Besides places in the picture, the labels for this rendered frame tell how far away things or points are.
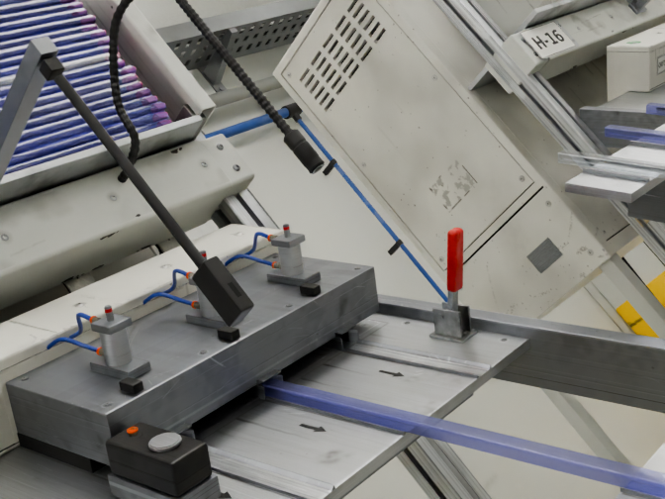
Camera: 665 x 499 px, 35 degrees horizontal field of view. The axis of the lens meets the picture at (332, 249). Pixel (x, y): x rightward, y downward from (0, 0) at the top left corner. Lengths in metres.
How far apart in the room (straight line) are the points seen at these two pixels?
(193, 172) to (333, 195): 2.41
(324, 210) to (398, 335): 2.49
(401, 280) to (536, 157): 1.68
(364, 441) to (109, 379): 0.21
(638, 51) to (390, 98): 0.45
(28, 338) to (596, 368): 0.50
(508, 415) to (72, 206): 2.53
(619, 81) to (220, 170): 0.95
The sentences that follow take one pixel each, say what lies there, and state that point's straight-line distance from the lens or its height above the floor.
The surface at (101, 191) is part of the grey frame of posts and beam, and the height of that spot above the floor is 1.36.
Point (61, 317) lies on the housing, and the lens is 0.98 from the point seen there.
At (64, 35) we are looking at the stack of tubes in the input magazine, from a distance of 1.19.
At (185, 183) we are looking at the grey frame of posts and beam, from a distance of 1.15.
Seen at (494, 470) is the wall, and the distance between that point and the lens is 3.29.
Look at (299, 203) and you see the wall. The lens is 3.45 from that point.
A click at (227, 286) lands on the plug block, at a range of 0.71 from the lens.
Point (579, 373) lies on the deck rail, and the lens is 0.97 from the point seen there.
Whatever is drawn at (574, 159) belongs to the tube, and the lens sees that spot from 1.11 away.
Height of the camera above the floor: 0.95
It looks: 11 degrees up
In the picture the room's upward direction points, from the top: 39 degrees counter-clockwise
